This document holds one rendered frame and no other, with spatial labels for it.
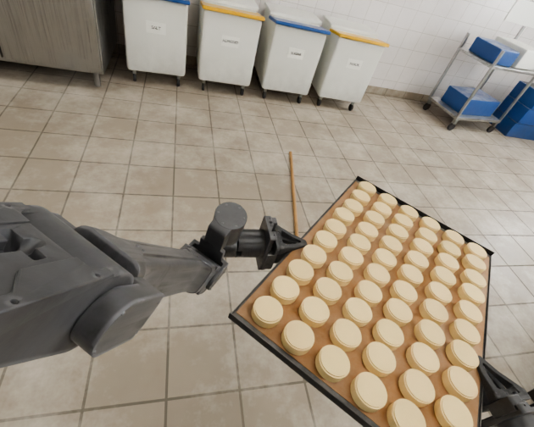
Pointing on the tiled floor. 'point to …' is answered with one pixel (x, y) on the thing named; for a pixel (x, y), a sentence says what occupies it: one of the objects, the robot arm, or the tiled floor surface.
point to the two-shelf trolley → (481, 86)
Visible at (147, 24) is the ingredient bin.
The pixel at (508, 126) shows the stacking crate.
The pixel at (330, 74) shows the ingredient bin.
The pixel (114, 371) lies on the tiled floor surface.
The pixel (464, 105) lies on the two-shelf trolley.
